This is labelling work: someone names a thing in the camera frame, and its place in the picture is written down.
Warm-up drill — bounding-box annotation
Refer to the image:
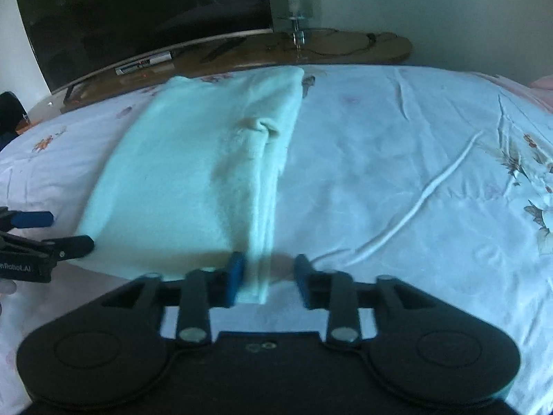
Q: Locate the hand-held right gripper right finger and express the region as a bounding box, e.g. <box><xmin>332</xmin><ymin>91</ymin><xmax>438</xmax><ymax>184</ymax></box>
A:
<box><xmin>294</xmin><ymin>254</ymin><xmax>429</xmax><ymax>344</ymax></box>

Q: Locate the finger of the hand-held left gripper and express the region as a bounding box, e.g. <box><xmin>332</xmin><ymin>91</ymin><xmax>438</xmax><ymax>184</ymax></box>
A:
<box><xmin>0</xmin><ymin>232</ymin><xmax>95</xmax><ymax>265</ymax></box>
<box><xmin>0</xmin><ymin>207</ymin><xmax>55</xmax><ymax>230</ymax></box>

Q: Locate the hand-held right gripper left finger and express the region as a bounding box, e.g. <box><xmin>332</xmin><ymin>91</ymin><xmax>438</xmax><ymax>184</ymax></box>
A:
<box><xmin>101</xmin><ymin>251</ymin><xmax>248</xmax><ymax>347</ymax></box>

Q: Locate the white knit garment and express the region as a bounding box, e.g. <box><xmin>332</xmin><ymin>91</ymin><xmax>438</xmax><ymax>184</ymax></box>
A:
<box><xmin>75</xmin><ymin>67</ymin><xmax>305</xmax><ymax>305</ymax></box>

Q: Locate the black chair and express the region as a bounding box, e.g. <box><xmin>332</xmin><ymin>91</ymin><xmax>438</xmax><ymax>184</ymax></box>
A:
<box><xmin>0</xmin><ymin>91</ymin><xmax>29</xmax><ymax>150</ymax></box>

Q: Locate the white floral bed sheet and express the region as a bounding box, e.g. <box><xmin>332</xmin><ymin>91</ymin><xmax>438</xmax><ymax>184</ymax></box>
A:
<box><xmin>0</xmin><ymin>64</ymin><xmax>553</xmax><ymax>415</ymax></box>

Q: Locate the black flat television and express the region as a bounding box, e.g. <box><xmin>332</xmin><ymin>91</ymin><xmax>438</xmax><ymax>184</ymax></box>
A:
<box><xmin>15</xmin><ymin>0</ymin><xmax>275</xmax><ymax>95</ymax></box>

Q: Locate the wooden television table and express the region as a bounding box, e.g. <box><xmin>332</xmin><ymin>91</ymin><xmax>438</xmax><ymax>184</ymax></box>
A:
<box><xmin>28</xmin><ymin>28</ymin><xmax>413</xmax><ymax>115</ymax></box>

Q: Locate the black remote control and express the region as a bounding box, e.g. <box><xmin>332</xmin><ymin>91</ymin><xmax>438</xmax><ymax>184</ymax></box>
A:
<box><xmin>201</xmin><ymin>38</ymin><xmax>248</xmax><ymax>62</ymax></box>

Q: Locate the clear glass vase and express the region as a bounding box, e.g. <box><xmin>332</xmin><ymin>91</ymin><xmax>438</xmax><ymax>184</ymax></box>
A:
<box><xmin>264</xmin><ymin>0</ymin><xmax>325</xmax><ymax>46</ymax></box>

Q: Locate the pink pillow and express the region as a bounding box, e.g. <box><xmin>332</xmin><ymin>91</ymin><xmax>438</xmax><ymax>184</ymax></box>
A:
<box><xmin>529</xmin><ymin>75</ymin><xmax>553</xmax><ymax>111</ymax></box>

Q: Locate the black cable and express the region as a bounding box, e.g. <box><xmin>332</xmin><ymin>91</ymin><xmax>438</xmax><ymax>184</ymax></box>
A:
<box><xmin>265</xmin><ymin>30</ymin><xmax>390</xmax><ymax>59</ymax></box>

